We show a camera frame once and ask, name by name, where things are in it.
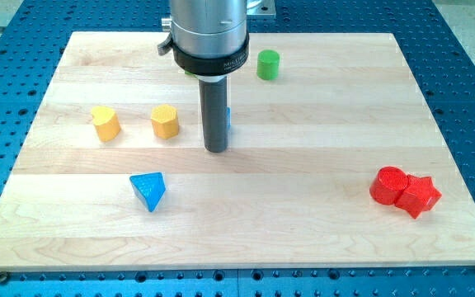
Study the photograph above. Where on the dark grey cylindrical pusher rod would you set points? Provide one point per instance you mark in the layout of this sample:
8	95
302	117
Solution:
213	103

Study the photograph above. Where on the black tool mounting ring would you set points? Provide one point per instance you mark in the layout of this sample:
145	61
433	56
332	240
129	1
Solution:
211	67

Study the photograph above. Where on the blue triangle block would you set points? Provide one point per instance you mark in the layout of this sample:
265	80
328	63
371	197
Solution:
149	188

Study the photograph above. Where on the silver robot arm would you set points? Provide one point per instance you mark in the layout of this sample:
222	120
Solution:
210	39

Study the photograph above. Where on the green block behind arm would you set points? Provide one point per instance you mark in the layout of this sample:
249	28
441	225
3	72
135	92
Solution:
189	74

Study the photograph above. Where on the blue cube block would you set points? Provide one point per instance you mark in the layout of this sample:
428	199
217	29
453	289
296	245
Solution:
229	118

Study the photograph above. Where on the green cylinder block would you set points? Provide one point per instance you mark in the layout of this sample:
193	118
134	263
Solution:
267	66

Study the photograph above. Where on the yellow hexagon block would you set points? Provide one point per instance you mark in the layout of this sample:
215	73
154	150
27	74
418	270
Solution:
165	121

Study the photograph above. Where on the yellow heart block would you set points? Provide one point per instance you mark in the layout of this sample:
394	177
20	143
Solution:
106	122

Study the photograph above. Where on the light wooden board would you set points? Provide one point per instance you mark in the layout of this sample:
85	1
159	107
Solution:
291	190

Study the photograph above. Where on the red cylinder block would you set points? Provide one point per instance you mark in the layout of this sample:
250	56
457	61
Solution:
388	185

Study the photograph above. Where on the red star block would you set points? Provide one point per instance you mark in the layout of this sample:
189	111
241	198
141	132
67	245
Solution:
419	196

